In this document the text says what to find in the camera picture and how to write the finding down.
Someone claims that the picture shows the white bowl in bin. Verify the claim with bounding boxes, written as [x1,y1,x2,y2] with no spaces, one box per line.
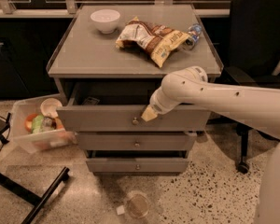
[40,98,63,118]

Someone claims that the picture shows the black office chair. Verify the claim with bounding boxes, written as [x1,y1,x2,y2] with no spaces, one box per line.
[202,0,280,175]

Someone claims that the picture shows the grey bottom drawer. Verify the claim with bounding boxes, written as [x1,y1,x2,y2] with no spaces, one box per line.
[86,158,189,173]

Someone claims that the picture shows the grey top drawer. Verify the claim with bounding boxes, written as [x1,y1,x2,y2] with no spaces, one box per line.
[57,105,210,132]

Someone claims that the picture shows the grey middle drawer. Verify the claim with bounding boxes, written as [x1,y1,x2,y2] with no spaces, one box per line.
[77,132,197,151]

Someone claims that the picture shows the brown yellow chip bag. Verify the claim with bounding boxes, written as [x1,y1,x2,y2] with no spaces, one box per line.
[116,17,189,68]

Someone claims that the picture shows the green item in bin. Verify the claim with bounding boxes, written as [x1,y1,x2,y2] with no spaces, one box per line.
[31,115,44,133]

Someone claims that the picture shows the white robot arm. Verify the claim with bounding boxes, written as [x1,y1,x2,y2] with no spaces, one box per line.
[142,66,280,224]

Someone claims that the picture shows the orange item in bin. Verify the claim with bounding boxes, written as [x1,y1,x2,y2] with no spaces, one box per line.
[24,113,37,133]

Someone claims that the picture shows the black stand legs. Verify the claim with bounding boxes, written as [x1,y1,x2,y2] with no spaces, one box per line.
[0,113,69,224]

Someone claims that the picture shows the white ceramic bowl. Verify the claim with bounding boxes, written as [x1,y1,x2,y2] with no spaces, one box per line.
[91,9,120,34]

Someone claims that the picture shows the grey drawer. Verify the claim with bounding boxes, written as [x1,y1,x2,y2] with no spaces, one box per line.
[57,105,210,132]
[86,158,189,173]
[77,132,197,151]

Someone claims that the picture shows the clear plastic storage bin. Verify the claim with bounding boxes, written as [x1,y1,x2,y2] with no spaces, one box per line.
[11,94,77,153]

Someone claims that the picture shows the small packet in drawer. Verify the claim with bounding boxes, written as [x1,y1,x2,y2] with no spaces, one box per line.
[82,97,100,105]

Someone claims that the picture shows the small white floor tag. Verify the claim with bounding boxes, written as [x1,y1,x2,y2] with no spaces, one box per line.
[116,205,125,216]

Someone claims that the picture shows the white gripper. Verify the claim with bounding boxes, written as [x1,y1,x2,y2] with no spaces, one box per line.
[141,88,179,121]

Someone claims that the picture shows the grey drawer cabinet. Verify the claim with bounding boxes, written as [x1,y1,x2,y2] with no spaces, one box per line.
[46,4,224,175]

